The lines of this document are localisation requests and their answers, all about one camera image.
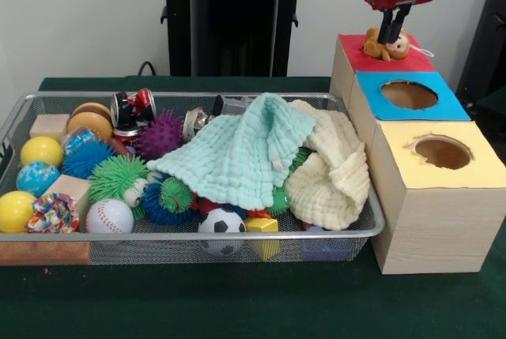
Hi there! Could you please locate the brown plush monkey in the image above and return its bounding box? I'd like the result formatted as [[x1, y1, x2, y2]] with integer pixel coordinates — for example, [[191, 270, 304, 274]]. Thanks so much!
[[363, 26, 434, 62]]

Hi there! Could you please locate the cream waffle cloth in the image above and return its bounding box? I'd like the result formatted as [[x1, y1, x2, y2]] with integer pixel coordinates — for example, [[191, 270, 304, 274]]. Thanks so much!
[[285, 98, 372, 232]]

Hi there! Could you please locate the mint green waffle cloth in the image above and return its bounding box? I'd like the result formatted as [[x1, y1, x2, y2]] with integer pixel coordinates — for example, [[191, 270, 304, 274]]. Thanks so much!
[[145, 92, 317, 210]]

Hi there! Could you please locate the wooden box with three holes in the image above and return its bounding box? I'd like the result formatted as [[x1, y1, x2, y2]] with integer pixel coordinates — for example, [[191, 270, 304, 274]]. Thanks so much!
[[328, 32, 506, 276]]

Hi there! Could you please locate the black chair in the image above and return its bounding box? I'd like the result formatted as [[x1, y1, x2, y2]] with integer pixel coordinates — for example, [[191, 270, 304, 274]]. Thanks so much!
[[456, 0, 506, 142]]

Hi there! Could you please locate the black and white soccer ball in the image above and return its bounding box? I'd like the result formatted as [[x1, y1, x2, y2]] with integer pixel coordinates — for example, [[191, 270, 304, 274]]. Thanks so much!
[[197, 207, 247, 257]]

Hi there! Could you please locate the toy hamburger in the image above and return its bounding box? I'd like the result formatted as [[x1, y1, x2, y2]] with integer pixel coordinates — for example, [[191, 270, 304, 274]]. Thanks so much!
[[66, 101, 115, 143]]

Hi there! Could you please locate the green spiky toy with eyes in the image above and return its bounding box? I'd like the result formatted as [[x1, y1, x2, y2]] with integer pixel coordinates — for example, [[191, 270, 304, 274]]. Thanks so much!
[[89, 153, 151, 221]]

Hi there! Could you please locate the dark green table cloth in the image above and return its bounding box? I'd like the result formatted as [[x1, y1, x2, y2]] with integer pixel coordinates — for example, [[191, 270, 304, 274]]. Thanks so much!
[[0, 76, 506, 339]]

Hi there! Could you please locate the blue spiky ball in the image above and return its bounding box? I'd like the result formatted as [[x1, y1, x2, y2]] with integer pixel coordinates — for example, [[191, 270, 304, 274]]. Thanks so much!
[[62, 139, 118, 181]]

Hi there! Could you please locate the white baseball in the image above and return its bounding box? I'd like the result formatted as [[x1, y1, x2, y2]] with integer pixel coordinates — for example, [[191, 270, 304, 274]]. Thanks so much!
[[85, 198, 134, 235]]

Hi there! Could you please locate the yellow ball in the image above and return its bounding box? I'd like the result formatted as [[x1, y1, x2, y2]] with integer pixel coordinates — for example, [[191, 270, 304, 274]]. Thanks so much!
[[0, 190, 39, 234], [19, 136, 65, 168]]

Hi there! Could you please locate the blue globe ball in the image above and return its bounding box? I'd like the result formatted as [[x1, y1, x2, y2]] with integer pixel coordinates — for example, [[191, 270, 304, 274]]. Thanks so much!
[[16, 160, 62, 198]]

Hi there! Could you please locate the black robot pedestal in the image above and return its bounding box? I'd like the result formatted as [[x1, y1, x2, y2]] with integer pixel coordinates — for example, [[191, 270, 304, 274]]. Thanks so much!
[[152, 0, 319, 77]]

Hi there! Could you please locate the wire mesh bin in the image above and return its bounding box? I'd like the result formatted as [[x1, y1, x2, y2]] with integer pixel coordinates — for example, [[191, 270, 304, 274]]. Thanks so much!
[[0, 92, 387, 267]]

